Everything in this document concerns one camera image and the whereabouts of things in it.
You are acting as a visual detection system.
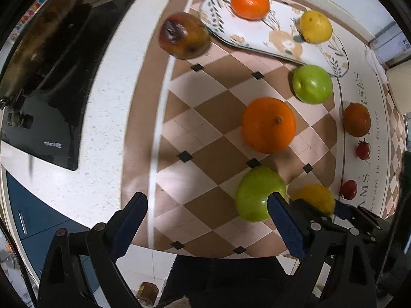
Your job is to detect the white container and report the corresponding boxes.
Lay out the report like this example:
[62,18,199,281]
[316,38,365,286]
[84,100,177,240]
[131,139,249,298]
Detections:
[385,61,411,115]

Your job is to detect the black glass cooktop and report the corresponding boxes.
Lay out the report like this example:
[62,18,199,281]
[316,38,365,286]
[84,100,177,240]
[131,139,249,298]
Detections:
[0,0,139,171]

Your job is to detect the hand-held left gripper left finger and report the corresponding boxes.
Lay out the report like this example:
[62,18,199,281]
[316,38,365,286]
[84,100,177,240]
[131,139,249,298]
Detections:
[38,192,149,308]

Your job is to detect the large orange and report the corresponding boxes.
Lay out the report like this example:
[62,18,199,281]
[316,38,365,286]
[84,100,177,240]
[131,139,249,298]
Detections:
[241,97,296,155]

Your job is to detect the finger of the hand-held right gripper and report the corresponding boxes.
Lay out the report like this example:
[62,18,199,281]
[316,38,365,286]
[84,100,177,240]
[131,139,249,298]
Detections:
[334,199,395,243]

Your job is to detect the white tissue paper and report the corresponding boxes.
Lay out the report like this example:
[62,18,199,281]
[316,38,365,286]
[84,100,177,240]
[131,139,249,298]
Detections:
[364,46,391,84]

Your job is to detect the bruised brown mango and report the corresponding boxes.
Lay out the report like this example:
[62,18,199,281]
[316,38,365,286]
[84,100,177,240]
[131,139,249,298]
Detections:
[158,12,211,60]

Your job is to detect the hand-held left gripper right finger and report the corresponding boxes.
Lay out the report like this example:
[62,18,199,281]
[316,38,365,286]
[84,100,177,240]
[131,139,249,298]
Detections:
[267,192,377,308]

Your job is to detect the yellow lemon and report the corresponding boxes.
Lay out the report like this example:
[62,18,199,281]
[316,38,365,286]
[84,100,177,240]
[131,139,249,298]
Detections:
[294,184,336,215]
[299,11,333,43]

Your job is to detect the checkered table mat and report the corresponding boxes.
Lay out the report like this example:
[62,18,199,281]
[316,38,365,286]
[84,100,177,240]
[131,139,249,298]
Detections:
[120,0,408,260]

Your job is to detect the dark orange tangerine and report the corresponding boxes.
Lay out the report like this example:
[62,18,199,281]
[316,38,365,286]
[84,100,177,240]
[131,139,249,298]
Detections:
[342,103,372,137]

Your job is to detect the green apple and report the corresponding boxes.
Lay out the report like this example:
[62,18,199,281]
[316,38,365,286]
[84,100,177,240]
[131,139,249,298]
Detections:
[235,167,287,223]
[292,65,333,104]

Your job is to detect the floral ceramic plate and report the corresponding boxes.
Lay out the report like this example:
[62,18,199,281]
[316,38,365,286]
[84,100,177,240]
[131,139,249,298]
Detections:
[198,0,350,78]

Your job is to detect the brown frying pan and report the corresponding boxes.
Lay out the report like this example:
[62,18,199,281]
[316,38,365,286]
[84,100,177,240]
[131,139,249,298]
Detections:
[0,0,94,103]

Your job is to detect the blue cabinet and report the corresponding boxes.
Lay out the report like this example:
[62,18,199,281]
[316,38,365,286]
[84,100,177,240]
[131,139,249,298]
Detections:
[6,170,94,308]

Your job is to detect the red cherry tomato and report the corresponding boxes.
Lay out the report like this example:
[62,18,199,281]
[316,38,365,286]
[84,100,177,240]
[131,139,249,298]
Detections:
[355,140,371,160]
[340,180,358,200]

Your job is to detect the person's dark clothing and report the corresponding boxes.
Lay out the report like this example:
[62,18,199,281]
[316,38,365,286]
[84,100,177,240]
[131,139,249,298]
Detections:
[158,253,302,308]

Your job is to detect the bright orange tangerine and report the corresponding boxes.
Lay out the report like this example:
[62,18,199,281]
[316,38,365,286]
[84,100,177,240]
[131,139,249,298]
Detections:
[231,0,270,20]

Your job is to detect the glass jar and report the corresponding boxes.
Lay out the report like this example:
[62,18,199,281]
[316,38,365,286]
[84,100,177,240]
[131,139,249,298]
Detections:
[138,282,160,307]

